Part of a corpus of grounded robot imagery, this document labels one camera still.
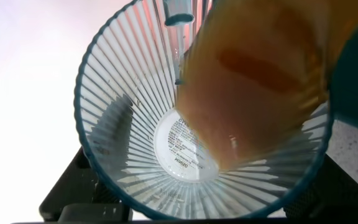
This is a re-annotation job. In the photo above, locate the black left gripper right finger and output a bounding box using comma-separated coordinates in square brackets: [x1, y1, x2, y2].
[283, 154, 358, 218]

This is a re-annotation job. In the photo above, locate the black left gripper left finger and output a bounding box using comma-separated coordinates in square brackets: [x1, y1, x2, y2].
[39, 146, 133, 222]

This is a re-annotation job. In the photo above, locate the clear ribbed plastic cup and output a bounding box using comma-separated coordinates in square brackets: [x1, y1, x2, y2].
[73, 0, 335, 220]

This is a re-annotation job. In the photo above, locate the brown liquid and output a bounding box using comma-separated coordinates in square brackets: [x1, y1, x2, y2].
[175, 0, 331, 171]

